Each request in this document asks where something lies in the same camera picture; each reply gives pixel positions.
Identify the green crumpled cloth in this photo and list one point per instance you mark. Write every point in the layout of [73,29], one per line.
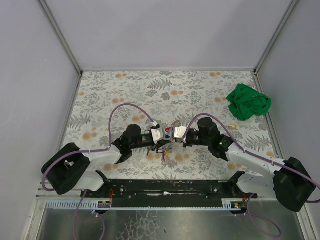
[246,102]

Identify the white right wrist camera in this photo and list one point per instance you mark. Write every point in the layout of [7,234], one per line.
[179,132]

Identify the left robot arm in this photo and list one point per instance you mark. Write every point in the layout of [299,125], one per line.
[72,168]

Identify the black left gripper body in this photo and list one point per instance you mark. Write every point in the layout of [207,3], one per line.
[158,143]

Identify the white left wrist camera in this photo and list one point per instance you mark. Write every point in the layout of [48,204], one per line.
[157,132]

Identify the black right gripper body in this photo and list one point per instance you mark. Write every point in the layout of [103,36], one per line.
[182,142]

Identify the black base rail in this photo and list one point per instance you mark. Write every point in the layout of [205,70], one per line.
[140,194]

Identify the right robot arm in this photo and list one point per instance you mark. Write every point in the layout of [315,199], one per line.
[285,180]

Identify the floral table mat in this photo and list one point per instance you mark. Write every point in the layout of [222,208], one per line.
[106,102]

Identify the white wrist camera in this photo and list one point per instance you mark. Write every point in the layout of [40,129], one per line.
[157,132]
[179,132]

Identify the grey crescent keyring holder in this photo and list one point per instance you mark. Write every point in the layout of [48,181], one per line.
[168,135]

